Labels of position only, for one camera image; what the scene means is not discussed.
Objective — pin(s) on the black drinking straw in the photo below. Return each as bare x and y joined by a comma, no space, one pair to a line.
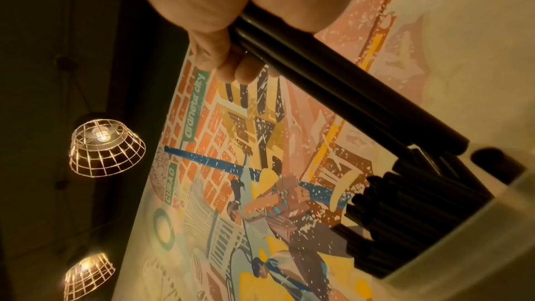
334,90
309,93
359,71

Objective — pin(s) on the bundle of black straws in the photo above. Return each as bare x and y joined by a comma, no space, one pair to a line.
401,200

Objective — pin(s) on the translucent white straw holder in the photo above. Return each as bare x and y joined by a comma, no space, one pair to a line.
476,246

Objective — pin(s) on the colourful wall mural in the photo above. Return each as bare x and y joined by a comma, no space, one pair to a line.
259,167

